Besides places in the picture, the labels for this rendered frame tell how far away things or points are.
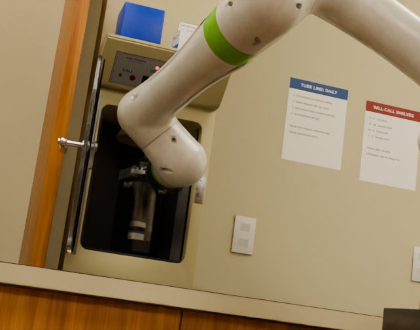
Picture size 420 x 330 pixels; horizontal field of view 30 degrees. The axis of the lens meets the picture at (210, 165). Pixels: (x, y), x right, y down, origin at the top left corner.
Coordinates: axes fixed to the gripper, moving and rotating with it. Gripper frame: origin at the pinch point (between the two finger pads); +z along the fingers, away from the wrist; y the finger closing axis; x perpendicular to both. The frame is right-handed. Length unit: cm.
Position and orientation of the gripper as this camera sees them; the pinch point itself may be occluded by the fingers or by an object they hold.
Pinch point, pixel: (146, 183)
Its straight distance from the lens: 201.8
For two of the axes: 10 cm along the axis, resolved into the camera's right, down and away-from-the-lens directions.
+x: -1.3, 9.7, -2.0
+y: -9.5, -1.8, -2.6
